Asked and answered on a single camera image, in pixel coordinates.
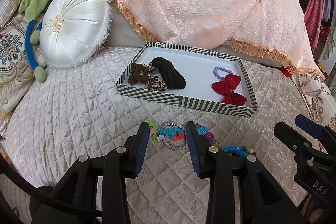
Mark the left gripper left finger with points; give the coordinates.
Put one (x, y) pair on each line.
(95, 188)

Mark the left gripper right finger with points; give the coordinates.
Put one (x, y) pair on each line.
(262, 199)

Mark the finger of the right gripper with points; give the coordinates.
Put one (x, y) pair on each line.
(291, 138)
(322, 133)

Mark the black hair scrunchie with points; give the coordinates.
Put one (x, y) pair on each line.
(172, 78)

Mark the floral bed edge cover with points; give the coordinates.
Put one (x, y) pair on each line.
(318, 98)

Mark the red object under blanket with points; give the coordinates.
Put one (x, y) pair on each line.
(285, 72)

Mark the quilted beige bedspread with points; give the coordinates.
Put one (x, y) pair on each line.
(79, 111)

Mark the red satin bow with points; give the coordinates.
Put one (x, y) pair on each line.
(226, 89)

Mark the pink dotted hanging garment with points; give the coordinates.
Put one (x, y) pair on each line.
(312, 19)

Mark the striped white tray box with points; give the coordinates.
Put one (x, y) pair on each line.
(196, 65)

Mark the floral embroidered cushion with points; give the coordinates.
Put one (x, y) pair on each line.
(16, 73)

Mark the leopard print brown bow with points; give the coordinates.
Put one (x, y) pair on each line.
(144, 74)

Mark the peach fringed blanket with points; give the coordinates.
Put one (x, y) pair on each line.
(269, 29)

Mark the blue plush headband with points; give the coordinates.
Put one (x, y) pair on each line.
(32, 9)

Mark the round white satin cushion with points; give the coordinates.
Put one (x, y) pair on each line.
(73, 31)

